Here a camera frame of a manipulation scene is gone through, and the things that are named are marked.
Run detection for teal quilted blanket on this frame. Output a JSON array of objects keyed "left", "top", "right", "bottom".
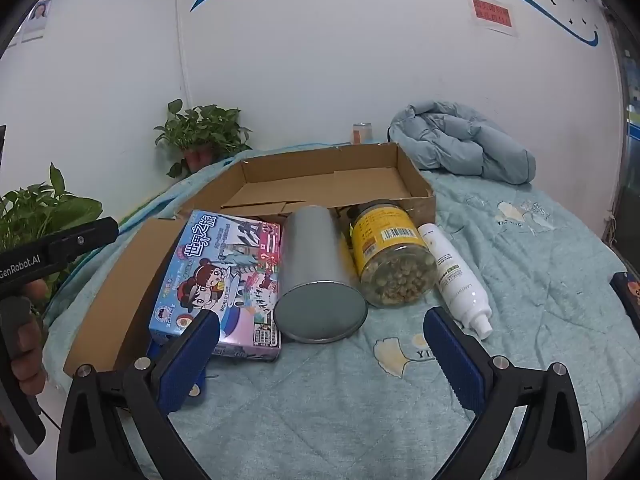
[{"left": 42, "top": 145, "right": 631, "bottom": 480}]

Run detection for white spray bottle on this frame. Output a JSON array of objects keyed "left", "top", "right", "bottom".
[{"left": 417, "top": 222, "right": 494, "bottom": 339}]

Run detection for large cardboard box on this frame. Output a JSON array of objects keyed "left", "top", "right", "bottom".
[{"left": 62, "top": 142, "right": 437, "bottom": 376}]

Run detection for red wall notice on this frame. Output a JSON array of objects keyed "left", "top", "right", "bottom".
[{"left": 469, "top": 0, "right": 518, "bottom": 37}]

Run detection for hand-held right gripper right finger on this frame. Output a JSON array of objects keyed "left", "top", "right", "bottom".
[{"left": 422, "top": 305, "right": 588, "bottom": 480}]

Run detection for person's left hand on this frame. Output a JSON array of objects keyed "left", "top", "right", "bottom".
[{"left": 10, "top": 279, "right": 49, "bottom": 387}]

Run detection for small potted green plant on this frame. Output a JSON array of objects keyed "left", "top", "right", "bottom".
[{"left": 154, "top": 99, "right": 253, "bottom": 179}]

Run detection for large leafy green plant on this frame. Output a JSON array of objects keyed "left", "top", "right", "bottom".
[{"left": 0, "top": 162, "right": 103, "bottom": 311}]

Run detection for light blue puffy jacket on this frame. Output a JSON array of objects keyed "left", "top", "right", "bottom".
[{"left": 387, "top": 101, "right": 537, "bottom": 184}]

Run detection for white wall conduit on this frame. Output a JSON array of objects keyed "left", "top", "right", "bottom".
[{"left": 175, "top": 0, "right": 193, "bottom": 106}]

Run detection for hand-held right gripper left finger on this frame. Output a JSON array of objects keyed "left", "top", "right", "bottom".
[{"left": 56, "top": 309, "right": 222, "bottom": 480}]

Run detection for yellow label jar black lid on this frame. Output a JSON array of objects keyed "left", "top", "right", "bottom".
[{"left": 346, "top": 199, "right": 439, "bottom": 309}]

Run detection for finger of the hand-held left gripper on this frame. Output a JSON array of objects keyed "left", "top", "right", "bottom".
[{"left": 47, "top": 217, "right": 120, "bottom": 267}]

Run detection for glass door frame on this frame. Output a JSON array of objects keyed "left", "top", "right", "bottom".
[{"left": 607, "top": 7, "right": 640, "bottom": 261}]

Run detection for white photo notice sheet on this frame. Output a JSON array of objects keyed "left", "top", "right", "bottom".
[{"left": 21, "top": 0, "right": 53, "bottom": 43}]

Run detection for colourful cartoon board game box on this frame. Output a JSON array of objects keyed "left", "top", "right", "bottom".
[{"left": 148, "top": 210, "right": 283, "bottom": 362}]

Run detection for silver metal can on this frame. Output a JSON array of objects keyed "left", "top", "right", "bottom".
[{"left": 273, "top": 206, "right": 369, "bottom": 345}]

